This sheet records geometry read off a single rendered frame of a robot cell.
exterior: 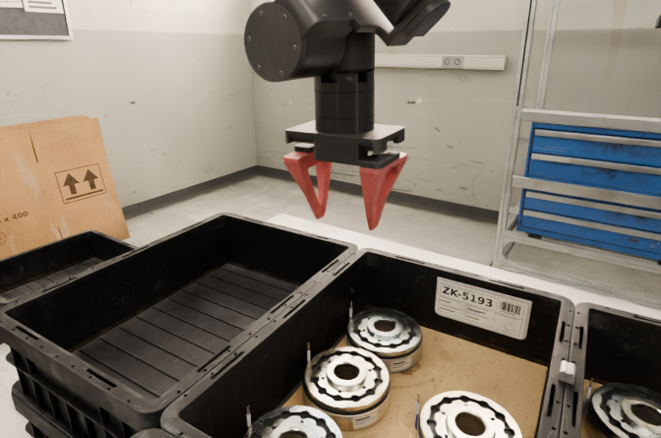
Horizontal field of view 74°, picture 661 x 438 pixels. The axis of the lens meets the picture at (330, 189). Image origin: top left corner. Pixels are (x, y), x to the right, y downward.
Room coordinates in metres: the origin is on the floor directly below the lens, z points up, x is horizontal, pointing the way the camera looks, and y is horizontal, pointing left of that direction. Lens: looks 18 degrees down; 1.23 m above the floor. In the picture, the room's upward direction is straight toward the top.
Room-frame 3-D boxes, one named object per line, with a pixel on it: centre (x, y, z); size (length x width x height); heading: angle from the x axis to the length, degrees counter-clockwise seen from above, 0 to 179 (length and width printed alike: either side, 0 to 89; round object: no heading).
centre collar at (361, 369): (0.43, -0.02, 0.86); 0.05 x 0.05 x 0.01
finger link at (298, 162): (0.44, 0.00, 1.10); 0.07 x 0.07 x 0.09; 59
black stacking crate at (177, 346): (0.54, 0.18, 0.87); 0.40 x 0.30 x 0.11; 149
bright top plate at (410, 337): (0.52, -0.07, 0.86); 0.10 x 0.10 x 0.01
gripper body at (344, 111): (0.42, -0.01, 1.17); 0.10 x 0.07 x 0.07; 59
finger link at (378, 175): (0.42, -0.03, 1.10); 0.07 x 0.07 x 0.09; 59
